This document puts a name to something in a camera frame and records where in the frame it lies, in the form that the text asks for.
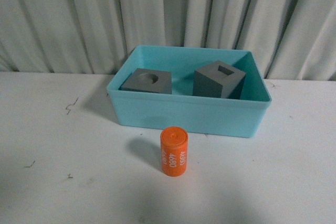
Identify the blue plastic box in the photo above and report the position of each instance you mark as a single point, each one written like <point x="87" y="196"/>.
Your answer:
<point x="229" y="117"/>

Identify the gray cube with round hole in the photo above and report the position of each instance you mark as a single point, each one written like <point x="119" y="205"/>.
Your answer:
<point x="148" y="80"/>

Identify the orange cylinder part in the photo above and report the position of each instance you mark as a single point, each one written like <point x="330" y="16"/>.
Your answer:
<point x="174" y="146"/>

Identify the gray cube with square hole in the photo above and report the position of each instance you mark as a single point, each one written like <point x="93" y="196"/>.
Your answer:
<point x="218" y="80"/>

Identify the pale gray curtain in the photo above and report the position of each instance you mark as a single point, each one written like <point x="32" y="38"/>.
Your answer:
<point x="290" y="39"/>

